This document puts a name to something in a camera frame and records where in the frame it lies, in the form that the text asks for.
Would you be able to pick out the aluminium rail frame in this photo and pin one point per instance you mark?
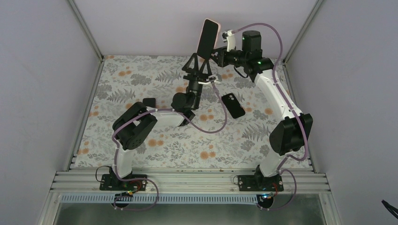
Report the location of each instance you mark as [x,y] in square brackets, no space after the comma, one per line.
[196,180]

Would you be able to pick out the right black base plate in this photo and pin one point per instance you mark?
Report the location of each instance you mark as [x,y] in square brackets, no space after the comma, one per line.
[247,183]

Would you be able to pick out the grey slotted cable duct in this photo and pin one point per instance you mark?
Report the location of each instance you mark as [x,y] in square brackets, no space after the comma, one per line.
[161,199]

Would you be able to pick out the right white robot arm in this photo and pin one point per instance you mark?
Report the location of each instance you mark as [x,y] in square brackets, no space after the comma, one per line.
[290,137]

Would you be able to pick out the black object at edge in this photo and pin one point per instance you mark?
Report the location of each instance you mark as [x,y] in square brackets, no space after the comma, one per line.
[391,209]

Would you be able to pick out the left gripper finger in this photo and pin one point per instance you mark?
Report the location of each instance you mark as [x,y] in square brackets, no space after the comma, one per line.
[205,68]
[192,65]

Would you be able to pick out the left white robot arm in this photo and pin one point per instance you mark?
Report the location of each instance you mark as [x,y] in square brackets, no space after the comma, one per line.
[133,127]

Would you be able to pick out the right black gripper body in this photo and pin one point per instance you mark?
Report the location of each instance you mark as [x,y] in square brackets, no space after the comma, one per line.
[224,62]

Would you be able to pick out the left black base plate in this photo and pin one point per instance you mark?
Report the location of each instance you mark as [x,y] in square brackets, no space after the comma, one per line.
[109,182]

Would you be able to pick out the black phone case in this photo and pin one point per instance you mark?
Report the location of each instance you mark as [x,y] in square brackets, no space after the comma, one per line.
[233,106]

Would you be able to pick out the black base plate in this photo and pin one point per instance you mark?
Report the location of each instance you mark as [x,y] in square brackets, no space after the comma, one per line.
[109,182]
[247,183]

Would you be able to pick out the floral patterned table mat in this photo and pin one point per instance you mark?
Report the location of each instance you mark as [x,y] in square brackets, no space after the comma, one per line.
[215,138]

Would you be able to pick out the magenta phone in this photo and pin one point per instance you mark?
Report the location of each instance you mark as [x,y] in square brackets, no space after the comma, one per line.
[149,102]

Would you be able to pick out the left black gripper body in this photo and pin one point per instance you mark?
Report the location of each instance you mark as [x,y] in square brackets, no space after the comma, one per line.
[194,77]

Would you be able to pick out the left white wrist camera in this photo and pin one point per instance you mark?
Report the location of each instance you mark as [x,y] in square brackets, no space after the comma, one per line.
[211,79]

